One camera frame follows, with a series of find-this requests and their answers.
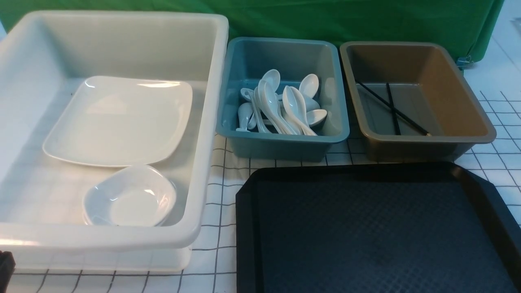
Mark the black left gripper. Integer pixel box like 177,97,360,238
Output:
0,251,15,291

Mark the small white square bowl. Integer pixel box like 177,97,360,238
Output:
82,165,177,227

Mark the large white square plate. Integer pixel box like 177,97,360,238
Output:
42,76,193,168

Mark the black chopstick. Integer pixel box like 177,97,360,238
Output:
355,80,432,136
386,82,401,136

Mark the large white plastic tub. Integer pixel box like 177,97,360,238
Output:
0,11,229,274

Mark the white spoon in bin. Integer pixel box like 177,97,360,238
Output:
282,86,317,136
258,79,299,135
262,69,281,92
298,74,320,99
236,102,256,132

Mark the teal plastic bin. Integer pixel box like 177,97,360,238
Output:
216,37,350,162

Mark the black serving tray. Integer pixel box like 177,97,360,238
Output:
236,162,521,293

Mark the brown plastic bin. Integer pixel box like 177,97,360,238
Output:
340,41,497,162

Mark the green backdrop cloth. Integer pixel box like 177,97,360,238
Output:
0,0,503,61

